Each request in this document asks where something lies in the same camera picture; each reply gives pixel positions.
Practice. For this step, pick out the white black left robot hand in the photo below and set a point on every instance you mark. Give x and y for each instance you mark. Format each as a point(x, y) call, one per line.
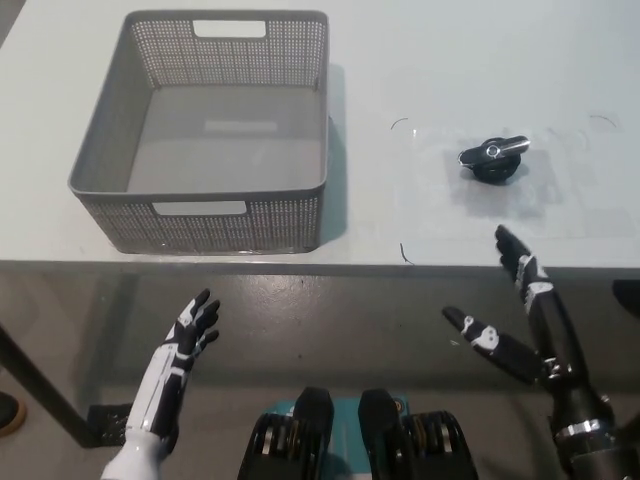
point(172, 350)

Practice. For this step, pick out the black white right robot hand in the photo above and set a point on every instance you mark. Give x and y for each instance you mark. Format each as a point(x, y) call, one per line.
point(555, 330)

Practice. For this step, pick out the black floor plate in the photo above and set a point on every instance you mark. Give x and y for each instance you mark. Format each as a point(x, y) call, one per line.
point(107, 425)

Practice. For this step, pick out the black table leg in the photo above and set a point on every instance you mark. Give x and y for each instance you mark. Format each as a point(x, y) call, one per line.
point(40, 380)

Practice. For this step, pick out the black ribbed robot body block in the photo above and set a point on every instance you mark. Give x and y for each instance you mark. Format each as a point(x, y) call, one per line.
point(300, 440)
point(400, 440)

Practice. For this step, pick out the black shoe with brown sole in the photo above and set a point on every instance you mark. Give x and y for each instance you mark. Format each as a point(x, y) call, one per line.
point(10, 412)

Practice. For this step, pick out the clear plastic film sheet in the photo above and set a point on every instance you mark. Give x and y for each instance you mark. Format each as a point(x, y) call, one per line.
point(430, 200)

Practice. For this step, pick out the grey perforated plastic basket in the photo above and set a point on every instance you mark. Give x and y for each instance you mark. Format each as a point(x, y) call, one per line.
point(225, 150)

